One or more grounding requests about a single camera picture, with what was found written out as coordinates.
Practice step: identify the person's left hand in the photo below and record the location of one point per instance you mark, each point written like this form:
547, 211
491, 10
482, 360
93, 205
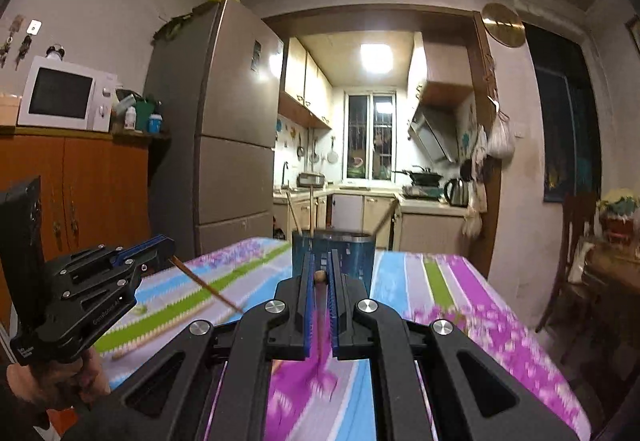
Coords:
59, 386

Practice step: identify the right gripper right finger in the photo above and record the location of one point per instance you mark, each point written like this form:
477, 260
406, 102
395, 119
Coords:
335, 296

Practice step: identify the floral striped tablecloth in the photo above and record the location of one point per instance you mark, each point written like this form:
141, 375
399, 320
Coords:
322, 398

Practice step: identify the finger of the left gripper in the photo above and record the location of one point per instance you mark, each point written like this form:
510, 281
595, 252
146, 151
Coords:
156, 253

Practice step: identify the wooden chair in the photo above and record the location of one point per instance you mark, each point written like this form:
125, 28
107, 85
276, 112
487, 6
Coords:
578, 212

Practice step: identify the chopstick in holder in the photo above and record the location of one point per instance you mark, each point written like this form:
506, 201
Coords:
293, 213

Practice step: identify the light wooden chopstick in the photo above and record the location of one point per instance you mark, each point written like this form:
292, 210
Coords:
320, 294

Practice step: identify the white microwave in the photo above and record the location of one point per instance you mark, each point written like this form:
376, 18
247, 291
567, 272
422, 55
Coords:
67, 96

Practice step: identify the white plastic bag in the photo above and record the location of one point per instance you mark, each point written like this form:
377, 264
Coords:
501, 144

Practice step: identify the electric kettle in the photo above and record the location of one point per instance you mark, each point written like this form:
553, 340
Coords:
457, 192

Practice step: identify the brown refrigerator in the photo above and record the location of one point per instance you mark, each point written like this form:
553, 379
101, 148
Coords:
217, 77

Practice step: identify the dark wooden chopstick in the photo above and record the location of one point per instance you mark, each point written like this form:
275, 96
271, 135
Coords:
197, 280

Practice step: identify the range hood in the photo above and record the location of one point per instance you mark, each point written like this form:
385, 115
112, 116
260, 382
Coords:
435, 132

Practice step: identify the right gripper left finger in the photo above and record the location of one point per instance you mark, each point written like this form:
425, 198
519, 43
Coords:
308, 303

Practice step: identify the orange wooden cabinet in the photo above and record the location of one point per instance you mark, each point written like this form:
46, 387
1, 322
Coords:
94, 186

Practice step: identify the black wok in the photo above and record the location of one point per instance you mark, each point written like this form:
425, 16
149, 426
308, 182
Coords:
423, 177

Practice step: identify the kitchen window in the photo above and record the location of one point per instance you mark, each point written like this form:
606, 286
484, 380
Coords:
370, 136

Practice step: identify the gold round wall clock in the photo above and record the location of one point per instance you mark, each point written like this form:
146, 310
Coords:
504, 25

